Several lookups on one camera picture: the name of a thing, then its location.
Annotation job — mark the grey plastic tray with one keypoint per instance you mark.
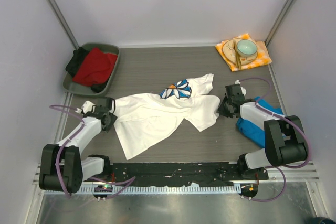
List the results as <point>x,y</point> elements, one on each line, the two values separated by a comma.
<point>105,48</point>

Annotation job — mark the aluminium frame rail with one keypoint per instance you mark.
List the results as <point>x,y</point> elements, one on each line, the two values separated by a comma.
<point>307,173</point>

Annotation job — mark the white flower print t-shirt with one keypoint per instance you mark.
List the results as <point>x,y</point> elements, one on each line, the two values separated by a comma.
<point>146,119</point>

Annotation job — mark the light green bowl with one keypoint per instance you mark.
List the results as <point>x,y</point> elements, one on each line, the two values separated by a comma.
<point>247,48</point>

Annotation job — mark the gold cutlery piece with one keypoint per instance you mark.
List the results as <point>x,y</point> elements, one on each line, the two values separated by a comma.
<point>237,55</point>

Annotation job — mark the blue t-shirt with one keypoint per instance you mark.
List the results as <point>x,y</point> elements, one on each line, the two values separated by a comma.
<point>253,132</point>

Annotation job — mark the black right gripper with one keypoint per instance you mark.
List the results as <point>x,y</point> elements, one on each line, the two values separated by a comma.
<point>221,110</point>

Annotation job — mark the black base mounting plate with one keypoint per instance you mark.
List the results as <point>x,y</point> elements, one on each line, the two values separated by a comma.
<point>181,174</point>

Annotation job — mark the white slotted cable duct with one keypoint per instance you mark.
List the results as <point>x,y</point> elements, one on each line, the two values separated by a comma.
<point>100,189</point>

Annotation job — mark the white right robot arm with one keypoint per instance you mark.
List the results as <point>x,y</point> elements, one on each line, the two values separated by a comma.
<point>285,141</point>

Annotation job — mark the red t-shirt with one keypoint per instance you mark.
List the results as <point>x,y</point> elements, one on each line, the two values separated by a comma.
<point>96,68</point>

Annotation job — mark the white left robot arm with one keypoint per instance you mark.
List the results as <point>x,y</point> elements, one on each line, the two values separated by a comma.
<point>61,166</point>

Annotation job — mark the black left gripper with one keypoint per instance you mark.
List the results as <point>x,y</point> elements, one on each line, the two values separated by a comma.
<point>113,119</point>

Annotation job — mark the beige decorated plate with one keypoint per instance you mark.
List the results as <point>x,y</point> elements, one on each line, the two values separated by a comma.
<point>229,53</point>

